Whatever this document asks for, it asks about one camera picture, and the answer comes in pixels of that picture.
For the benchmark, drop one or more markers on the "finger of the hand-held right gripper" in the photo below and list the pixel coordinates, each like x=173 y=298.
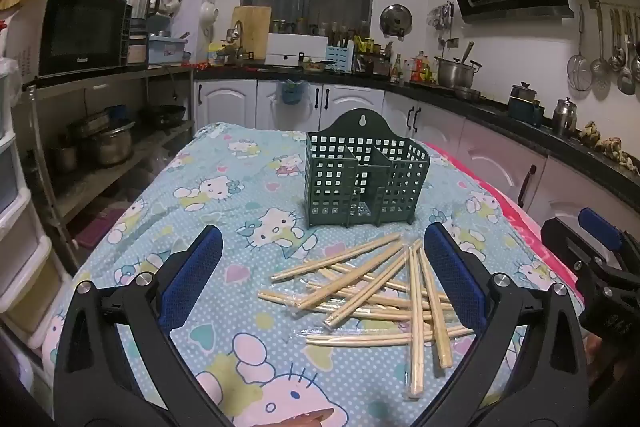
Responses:
x=600 y=229
x=565 y=242

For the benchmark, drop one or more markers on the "blue plastic bag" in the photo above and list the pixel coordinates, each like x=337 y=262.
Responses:
x=292 y=92

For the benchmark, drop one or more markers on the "white base cabinets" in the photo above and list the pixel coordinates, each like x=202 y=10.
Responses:
x=350 y=99

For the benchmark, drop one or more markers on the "pile of ginger roots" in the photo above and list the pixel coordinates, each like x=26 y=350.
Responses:
x=610 y=144

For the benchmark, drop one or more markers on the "set of wooden chopsticks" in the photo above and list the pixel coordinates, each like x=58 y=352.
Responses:
x=415 y=332

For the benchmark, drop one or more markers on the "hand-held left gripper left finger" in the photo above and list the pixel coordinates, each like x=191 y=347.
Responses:
x=192 y=277

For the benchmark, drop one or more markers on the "steel mesh strainer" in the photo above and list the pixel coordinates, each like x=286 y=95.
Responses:
x=579 y=69

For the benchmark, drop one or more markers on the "group of condiment bottles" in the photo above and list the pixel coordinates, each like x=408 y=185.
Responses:
x=420 y=69

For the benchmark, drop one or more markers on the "black blender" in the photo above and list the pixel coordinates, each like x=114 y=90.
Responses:
x=142 y=2

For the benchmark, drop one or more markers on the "green plastic utensil holder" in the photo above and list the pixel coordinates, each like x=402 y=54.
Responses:
x=330 y=167

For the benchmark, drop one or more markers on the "white plastic drawer unit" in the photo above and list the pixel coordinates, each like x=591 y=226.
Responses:
x=20 y=217

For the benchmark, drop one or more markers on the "dark blue pot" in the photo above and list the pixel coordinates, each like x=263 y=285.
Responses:
x=525 y=114

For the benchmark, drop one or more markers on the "wooden cutting board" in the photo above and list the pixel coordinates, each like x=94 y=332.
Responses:
x=252 y=32

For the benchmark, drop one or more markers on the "white hanging pot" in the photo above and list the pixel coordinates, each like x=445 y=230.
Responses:
x=209 y=14

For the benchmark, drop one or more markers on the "black microwave oven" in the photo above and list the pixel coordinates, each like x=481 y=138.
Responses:
x=80 y=32

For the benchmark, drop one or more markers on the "pink cloth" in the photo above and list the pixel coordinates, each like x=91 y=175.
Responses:
x=520 y=217

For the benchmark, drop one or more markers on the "metal shelf rack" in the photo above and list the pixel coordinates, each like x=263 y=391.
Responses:
x=90 y=87

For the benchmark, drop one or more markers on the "row of windowsill jars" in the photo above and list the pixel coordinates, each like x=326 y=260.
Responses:
x=320 y=28

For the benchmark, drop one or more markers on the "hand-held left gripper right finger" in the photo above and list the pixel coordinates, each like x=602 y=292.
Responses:
x=455 y=277

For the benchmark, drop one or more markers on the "cartoon cat printed blanket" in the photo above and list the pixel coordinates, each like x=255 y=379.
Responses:
x=240 y=187

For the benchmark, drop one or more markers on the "steel lidded pot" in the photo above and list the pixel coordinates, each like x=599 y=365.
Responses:
x=522 y=93

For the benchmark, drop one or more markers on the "steel pot lid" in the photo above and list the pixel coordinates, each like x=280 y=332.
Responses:
x=395 y=21

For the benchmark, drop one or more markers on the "small steel bowl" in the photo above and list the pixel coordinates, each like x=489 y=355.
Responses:
x=467 y=93

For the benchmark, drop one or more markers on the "light blue knife block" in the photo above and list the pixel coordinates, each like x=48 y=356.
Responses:
x=340 y=59

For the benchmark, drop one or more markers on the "white box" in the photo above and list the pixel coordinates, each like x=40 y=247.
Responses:
x=295 y=49

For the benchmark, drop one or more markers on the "steel faucet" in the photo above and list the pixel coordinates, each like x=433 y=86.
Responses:
x=236 y=32

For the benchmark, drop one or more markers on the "yellow plastic container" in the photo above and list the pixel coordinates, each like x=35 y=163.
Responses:
x=216 y=54

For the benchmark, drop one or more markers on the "steel pot with lid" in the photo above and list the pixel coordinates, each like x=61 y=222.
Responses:
x=115 y=147

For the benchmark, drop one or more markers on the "black wok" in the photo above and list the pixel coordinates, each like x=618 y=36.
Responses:
x=162 y=114

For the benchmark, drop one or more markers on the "steel stockpot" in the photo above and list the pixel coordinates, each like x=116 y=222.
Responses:
x=455 y=72

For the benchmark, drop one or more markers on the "light blue plastic container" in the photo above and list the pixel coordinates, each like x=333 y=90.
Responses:
x=167 y=49

